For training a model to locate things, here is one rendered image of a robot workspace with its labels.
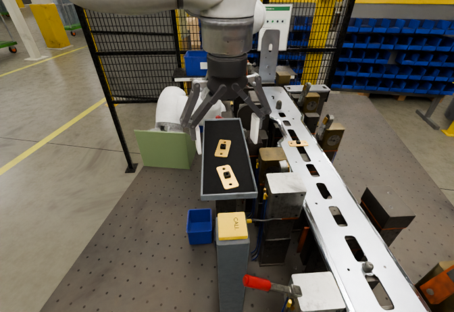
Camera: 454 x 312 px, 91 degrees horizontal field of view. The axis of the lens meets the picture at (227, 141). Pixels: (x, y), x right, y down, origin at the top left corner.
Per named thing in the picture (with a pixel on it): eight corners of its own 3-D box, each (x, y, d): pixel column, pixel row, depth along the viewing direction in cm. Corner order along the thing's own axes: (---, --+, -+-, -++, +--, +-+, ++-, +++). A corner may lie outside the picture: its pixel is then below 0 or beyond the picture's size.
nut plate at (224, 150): (226, 157, 66) (226, 154, 65) (214, 156, 67) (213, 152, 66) (231, 141, 73) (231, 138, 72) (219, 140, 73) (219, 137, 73)
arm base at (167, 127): (144, 130, 116) (145, 119, 117) (157, 135, 139) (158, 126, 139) (180, 132, 116) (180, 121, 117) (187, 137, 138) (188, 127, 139)
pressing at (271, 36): (274, 82, 158) (281, 29, 139) (258, 83, 158) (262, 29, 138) (273, 82, 159) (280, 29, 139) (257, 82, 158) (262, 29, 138)
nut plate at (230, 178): (239, 186, 57) (239, 183, 56) (224, 190, 56) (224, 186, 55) (229, 165, 63) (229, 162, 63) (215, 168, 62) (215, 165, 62)
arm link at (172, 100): (155, 125, 135) (158, 89, 137) (185, 128, 141) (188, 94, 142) (154, 121, 120) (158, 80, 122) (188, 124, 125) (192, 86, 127)
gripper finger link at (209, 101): (228, 89, 43) (223, 85, 42) (194, 132, 46) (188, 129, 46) (223, 82, 46) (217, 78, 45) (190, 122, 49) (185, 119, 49)
